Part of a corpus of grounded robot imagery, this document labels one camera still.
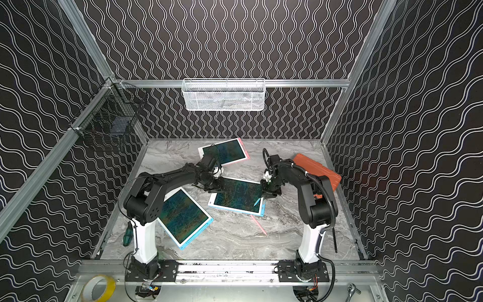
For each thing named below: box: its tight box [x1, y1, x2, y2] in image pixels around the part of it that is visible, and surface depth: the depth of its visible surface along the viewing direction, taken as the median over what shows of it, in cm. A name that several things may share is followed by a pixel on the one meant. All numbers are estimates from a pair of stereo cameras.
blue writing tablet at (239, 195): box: [207, 176, 267, 218], surface depth 97 cm
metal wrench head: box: [345, 283, 362, 302], surface depth 71 cm
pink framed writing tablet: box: [197, 137, 251, 167], surface depth 116 cm
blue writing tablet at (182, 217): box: [157, 187, 214, 251], surface depth 89 cm
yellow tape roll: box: [81, 274, 117, 302], surface depth 71 cm
